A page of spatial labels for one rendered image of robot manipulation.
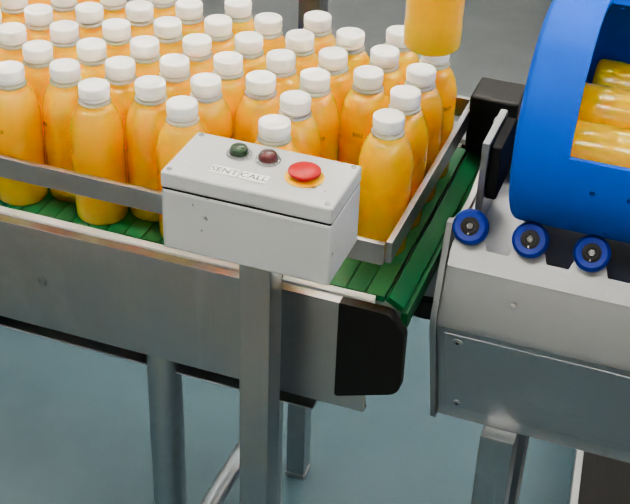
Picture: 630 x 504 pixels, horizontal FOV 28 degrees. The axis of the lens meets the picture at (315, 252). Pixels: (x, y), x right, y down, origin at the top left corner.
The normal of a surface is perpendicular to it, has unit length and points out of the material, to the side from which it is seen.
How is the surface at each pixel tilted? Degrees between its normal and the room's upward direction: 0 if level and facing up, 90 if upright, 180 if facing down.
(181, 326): 90
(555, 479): 0
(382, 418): 0
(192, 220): 90
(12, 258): 90
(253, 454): 90
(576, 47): 34
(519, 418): 108
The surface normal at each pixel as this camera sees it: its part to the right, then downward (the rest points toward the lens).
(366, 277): 0.04, -0.83
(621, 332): -0.32, 0.21
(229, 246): -0.35, 0.52
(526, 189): -0.34, 0.72
